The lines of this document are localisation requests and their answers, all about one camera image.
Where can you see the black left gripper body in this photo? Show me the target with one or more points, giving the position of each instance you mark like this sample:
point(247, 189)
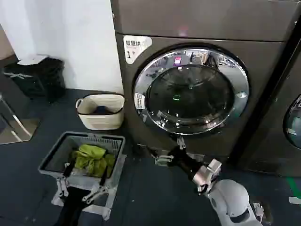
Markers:
point(74, 202)

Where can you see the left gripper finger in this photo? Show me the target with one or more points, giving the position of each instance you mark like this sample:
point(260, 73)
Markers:
point(63, 186)
point(104, 176)

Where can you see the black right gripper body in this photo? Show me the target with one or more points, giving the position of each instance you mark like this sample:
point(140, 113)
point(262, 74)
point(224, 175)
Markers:
point(183, 162)

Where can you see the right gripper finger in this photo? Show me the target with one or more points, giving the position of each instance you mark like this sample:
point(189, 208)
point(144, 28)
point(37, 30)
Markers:
point(162, 159)
point(181, 143)

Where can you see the green garment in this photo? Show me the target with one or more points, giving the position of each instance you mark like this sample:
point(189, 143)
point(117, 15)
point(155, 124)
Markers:
point(90, 157)

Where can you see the grey plastic laundry basket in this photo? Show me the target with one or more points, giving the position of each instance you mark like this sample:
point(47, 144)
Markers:
point(56, 153)

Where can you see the round glass dryer door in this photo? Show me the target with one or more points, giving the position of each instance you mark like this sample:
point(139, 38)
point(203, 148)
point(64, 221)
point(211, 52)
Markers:
point(188, 94)

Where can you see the white woven basket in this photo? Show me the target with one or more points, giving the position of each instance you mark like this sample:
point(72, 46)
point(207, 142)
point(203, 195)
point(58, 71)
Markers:
point(101, 121)

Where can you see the small white door label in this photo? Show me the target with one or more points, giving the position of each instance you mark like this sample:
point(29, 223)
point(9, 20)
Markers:
point(139, 101)

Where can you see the dark blue garment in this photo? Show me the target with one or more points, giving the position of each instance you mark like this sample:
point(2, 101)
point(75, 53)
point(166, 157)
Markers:
point(102, 110)

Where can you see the white number sticker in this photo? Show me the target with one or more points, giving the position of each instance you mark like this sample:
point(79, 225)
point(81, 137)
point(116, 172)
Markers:
point(138, 48)

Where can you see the round dryer door with green inside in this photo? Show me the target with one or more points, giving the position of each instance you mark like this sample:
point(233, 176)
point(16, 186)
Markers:
point(294, 127)

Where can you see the grey dryer with number sticker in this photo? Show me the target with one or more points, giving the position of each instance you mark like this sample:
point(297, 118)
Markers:
point(202, 23)

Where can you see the white paper sheet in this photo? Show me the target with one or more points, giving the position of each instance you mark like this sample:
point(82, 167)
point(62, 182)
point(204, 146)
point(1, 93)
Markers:
point(33, 60)

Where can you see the shiny metal base plate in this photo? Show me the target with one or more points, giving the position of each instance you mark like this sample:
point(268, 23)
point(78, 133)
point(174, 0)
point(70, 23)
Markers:
point(14, 122)

